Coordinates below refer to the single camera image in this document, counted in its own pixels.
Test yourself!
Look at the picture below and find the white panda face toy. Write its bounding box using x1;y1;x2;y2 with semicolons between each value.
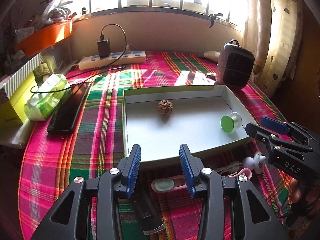
253;151;266;174

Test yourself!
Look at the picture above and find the white round ball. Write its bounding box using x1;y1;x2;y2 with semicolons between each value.
242;157;255;171

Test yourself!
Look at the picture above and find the pink ear hook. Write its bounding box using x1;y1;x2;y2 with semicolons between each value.
228;167;252;179

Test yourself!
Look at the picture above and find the black folding knife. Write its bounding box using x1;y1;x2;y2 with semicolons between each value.
129;188;165;236

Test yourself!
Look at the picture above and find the white usb cable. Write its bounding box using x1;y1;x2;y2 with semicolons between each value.
215;160;243;177

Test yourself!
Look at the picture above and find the pink case with green disc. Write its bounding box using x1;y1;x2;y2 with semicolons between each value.
151;175;187;193

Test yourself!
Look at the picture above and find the green white suction knob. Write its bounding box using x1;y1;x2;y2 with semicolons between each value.
220;112;242;133

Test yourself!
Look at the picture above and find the white shallow cardboard box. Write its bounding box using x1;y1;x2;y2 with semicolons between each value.
123;85;255;168

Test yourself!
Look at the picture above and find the black smartphone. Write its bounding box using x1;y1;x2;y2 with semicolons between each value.
47;82;91;134

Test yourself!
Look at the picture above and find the pink black mini heater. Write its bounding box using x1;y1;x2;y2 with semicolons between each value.
215;39;255;89

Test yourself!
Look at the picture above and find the brown carved walnut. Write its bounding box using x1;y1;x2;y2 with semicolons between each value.
158;100;173;116

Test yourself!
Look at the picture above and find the heart pattern curtain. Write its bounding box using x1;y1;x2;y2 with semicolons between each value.
242;0;303;97

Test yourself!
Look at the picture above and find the beige pencil shaped object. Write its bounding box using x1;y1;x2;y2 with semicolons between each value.
197;50;220;63

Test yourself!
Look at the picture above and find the green tissue pack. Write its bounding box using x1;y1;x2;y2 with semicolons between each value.
24;74;71;121

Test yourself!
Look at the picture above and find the white power strip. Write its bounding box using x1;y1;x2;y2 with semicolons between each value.
78;50;146;70

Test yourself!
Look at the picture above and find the yellow green box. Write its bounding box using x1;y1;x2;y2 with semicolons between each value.
0;73;36;128

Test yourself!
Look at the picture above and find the black window latch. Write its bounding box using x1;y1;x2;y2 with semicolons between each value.
209;13;223;28

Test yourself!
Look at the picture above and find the black charger adapter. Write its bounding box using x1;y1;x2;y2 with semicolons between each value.
97;34;111;58

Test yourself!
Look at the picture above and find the striped white box lid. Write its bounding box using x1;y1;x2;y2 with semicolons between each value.
1;53;43;100

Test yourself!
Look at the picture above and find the orange tray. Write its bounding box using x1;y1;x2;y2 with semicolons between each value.
14;20;73;57

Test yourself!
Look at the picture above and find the black charging cable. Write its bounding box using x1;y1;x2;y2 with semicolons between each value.
30;23;128;94

